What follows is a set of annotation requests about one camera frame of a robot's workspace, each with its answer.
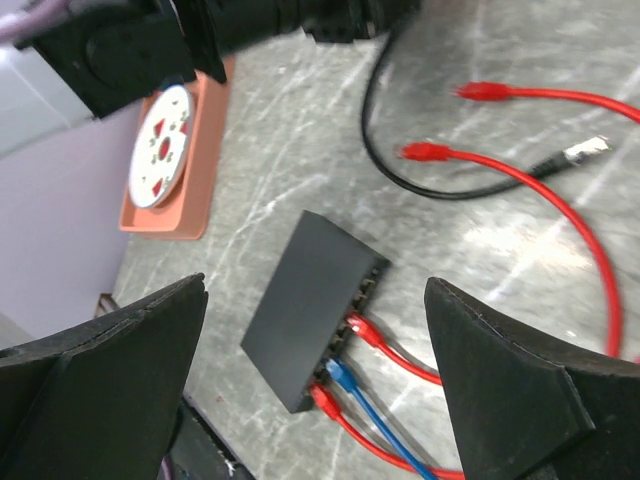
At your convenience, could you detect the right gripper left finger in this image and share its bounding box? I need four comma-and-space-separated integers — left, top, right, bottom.
1, 273, 208, 479

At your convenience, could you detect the pink plastic tray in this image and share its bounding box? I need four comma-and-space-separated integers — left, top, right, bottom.
119, 71, 231, 240

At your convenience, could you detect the white plate watermelon pattern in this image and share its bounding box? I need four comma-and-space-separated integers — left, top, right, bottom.
128, 85, 195, 209

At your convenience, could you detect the black cable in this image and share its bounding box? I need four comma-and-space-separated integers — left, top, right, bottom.
360, 29, 614, 201

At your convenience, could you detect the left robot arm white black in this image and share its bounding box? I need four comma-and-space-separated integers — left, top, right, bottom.
1, 0, 420, 154

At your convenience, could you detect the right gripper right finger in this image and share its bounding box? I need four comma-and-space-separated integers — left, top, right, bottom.
424, 277, 639, 479

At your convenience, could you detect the blue ethernet cable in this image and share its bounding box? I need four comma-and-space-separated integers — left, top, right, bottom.
324, 357, 439, 480

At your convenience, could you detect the black network switch box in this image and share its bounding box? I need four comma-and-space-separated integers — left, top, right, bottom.
240, 211, 391, 413

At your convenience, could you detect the red ethernet cable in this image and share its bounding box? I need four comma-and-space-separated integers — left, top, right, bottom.
347, 141, 624, 386
309, 81, 640, 480

